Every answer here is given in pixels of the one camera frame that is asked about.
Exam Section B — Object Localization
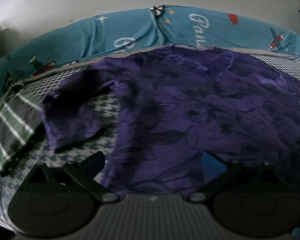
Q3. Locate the purple patterned shirt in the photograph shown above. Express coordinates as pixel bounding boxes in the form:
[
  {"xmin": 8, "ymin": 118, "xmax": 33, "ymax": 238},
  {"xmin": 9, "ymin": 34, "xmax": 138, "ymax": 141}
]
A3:
[{"xmin": 41, "ymin": 45, "xmax": 300, "ymax": 195}]

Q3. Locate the green striped folded garment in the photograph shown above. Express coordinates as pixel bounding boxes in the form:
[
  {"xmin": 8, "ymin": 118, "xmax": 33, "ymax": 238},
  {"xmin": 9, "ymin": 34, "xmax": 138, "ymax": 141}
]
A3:
[{"xmin": 0, "ymin": 90, "xmax": 44, "ymax": 175}]

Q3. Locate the dark teal side bumper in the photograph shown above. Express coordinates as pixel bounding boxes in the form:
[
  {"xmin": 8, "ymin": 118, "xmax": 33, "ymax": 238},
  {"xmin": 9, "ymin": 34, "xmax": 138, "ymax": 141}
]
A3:
[{"xmin": 0, "ymin": 56, "xmax": 15, "ymax": 110}]

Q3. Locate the houndstooth bed mat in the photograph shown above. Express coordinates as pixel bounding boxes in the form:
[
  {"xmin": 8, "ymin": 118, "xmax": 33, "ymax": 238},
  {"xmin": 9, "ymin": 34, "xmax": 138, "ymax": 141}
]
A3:
[{"xmin": 0, "ymin": 47, "xmax": 300, "ymax": 230}]

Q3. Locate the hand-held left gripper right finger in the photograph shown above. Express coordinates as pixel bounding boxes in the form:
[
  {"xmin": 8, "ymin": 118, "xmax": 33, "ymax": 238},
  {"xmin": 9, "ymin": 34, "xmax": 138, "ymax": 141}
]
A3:
[{"xmin": 187, "ymin": 152, "xmax": 282, "ymax": 204}]

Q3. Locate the teal printed bed bumper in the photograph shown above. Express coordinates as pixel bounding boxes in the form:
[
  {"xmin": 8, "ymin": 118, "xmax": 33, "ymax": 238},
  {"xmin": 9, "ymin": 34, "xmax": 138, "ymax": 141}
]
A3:
[{"xmin": 6, "ymin": 4, "xmax": 300, "ymax": 70}]

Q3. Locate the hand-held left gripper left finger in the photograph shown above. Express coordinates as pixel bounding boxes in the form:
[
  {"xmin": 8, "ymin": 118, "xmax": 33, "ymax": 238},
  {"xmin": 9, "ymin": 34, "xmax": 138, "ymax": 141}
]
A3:
[{"xmin": 22, "ymin": 151, "xmax": 119, "ymax": 204}]

